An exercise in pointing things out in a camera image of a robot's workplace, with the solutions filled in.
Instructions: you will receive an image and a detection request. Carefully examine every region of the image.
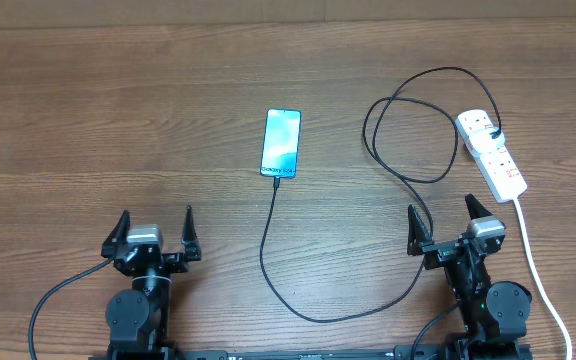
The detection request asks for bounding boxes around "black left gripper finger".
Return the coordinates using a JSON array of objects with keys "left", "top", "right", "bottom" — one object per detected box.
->
[
  {"left": 181, "top": 205, "right": 202, "bottom": 261},
  {"left": 101, "top": 210, "right": 130, "bottom": 258}
]

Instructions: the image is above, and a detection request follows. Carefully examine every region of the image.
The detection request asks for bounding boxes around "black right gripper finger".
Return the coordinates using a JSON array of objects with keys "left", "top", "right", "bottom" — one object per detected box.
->
[
  {"left": 464, "top": 194, "right": 492, "bottom": 220},
  {"left": 407, "top": 205, "right": 434, "bottom": 256}
]

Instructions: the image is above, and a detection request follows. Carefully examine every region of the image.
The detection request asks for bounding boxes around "black USB charging cable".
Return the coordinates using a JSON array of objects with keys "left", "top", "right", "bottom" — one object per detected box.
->
[{"left": 258, "top": 66, "right": 504, "bottom": 324}]

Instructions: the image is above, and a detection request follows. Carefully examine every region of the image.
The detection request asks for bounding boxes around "blue Samsung Galaxy smartphone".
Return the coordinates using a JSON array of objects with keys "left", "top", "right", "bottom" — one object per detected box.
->
[{"left": 260, "top": 109, "right": 302, "bottom": 178}]

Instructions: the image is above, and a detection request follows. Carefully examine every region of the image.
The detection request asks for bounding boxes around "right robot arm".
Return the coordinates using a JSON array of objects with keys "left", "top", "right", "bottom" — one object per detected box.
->
[{"left": 404, "top": 194, "right": 532, "bottom": 360}]

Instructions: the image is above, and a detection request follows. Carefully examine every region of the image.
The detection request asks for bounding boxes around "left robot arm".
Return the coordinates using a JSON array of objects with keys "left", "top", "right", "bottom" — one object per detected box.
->
[{"left": 101, "top": 206, "right": 202, "bottom": 359}]

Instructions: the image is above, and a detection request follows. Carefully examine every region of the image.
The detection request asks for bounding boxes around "white charger plug adapter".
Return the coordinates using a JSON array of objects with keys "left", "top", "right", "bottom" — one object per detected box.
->
[{"left": 467, "top": 127, "right": 505, "bottom": 157}]

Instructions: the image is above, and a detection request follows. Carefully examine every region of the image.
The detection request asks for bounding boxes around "white power strip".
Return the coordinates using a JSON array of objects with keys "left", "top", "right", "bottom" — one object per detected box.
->
[{"left": 456, "top": 109, "right": 527, "bottom": 203}]

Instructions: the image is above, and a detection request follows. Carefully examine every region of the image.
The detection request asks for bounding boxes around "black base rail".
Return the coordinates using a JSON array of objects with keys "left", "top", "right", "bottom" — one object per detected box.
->
[{"left": 88, "top": 345, "right": 533, "bottom": 360}]

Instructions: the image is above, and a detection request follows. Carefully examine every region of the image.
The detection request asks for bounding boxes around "white power strip cord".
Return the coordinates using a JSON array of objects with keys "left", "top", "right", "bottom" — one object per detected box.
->
[{"left": 512, "top": 197, "right": 574, "bottom": 360}]

